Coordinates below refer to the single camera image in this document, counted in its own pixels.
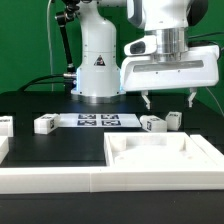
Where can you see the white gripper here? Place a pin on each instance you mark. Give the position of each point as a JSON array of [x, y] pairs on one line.
[[153, 64]]

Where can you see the white square tabletop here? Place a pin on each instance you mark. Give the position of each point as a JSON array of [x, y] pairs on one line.
[[150, 150]]

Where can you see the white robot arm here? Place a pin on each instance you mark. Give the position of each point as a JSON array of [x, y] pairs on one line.
[[99, 76]]

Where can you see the white marker sheet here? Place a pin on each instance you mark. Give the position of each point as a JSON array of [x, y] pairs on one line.
[[98, 120]]

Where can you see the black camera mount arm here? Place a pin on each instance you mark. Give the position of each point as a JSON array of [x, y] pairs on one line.
[[62, 18]]

